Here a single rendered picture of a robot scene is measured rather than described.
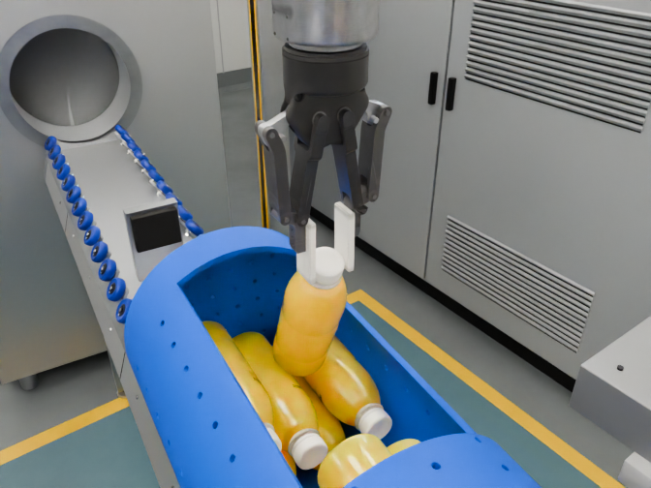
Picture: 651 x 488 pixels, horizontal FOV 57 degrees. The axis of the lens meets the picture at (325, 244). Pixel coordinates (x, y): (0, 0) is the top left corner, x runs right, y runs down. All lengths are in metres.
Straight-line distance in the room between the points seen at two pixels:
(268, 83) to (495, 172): 1.11
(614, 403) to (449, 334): 1.74
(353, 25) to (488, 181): 1.78
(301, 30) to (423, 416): 0.45
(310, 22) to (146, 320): 0.41
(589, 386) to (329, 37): 0.58
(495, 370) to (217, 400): 1.92
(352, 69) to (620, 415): 0.57
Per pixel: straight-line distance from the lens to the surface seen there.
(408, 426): 0.76
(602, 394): 0.87
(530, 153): 2.11
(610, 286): 2.09
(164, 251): 1.24
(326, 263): 0.62
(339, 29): 0.49
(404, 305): 2.68
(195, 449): 0.61
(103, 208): 1.56
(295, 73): 0.52
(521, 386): 2.40
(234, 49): 5.57
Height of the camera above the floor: 1.62
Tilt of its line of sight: 32 degrees down
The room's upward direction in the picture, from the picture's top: straight up
